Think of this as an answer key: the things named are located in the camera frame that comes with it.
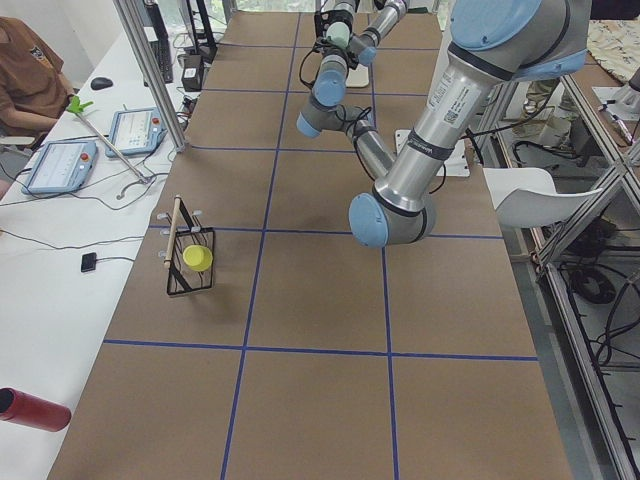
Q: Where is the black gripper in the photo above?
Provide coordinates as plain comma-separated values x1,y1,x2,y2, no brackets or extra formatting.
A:
314,10,354,38
312,39,359,70

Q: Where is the light green plastic cup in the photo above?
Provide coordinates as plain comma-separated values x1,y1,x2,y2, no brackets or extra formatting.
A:
325,22,351,49

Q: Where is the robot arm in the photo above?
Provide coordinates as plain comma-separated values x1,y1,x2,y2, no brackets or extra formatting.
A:
297,1,592,248
296,1,408,180

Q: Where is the cream rabbit tray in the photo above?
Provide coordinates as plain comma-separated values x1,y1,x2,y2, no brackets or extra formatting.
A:
346,65,370,89

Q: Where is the yellow plastic cup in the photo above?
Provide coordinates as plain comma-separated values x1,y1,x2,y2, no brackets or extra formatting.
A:
182,244,214,272

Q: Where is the black power adapter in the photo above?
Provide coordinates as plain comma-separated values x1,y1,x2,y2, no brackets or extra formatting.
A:
181,54,204,92

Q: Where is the far blue teach pendant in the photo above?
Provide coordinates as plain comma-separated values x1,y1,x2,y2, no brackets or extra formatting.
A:
108,107,167,156

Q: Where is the blue teach pendant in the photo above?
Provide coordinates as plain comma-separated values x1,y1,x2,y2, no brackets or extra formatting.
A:
21,140,98,196
108,107,167,156

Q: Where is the black computer mouse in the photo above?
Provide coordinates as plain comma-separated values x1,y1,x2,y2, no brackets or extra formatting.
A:
90,76,114,91

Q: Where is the white plastic chair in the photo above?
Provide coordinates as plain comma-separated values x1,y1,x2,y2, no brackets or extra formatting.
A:
483,167,604,228

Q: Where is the green tipped grabber stick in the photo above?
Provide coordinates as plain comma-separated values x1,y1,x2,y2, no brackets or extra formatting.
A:
66,95,150,184

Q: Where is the near blue teach pendant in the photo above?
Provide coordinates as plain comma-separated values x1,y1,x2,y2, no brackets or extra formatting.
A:
21,140,98,196

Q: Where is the person in brown shirt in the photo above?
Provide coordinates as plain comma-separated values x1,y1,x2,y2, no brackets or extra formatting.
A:
1,17,75,139

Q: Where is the small black puck device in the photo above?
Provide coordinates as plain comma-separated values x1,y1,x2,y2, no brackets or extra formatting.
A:
80,252,98,273

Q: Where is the red cylinder bottle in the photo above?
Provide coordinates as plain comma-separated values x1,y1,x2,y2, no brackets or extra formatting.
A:
1,387,72,432

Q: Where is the aluminium frame post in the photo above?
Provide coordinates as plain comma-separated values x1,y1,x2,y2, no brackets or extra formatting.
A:
113,0,186,153

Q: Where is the black wire cup rack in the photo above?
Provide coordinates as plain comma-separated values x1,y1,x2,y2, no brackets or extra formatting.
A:
158,195,217,297

